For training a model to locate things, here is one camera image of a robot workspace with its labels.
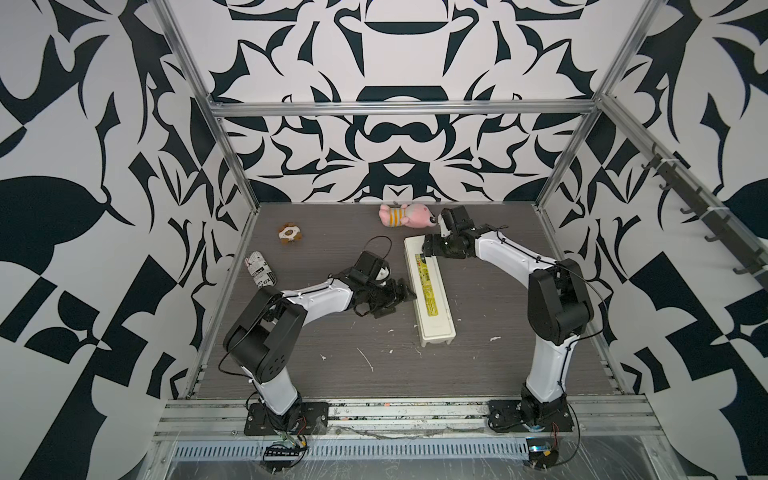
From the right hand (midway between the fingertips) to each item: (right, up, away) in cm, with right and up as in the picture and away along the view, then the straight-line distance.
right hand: (434, 243), depth 97 cm
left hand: (-10, -15, -9) cm, 20 cm away
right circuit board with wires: (+21, -48, -26) cm, 59 cm away
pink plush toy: (-5, +9, +10) cm, 15 cm away
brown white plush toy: (-50, +3, +11) cm, 51 cm away
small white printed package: (-55, -9, -1) cm, 56 cm away
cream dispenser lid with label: (-3, -17, -12) cm, 21 cm away
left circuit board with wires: (-42, -50, -25) cm, 70 cm away
